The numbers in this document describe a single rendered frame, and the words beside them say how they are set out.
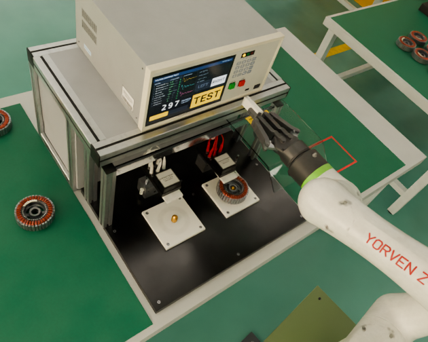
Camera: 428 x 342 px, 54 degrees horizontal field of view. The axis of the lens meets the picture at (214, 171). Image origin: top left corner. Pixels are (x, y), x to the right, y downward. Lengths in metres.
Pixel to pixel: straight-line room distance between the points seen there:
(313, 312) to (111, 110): 0.86
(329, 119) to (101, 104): 1.13
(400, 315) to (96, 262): 0.85
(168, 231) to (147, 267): 0.14
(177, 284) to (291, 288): 1.11
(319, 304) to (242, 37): 0.85
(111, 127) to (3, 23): 2.34
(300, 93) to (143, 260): 1.13
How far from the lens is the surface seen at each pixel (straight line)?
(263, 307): 2.20
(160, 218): 1.36
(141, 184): 1.38
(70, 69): 1.28
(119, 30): 1.09
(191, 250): 1.34
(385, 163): 1.95
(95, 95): 1.20
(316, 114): 1.97
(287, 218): 1.50
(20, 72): 2.98
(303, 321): 1.38
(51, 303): 1.27
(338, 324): 1.43
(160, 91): 1.05
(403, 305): 1.22
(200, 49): 1.08
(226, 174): 1.45
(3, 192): 1.46
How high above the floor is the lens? 1.94
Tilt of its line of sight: 50 degrees down
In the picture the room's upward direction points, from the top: 21 degrees clockwise
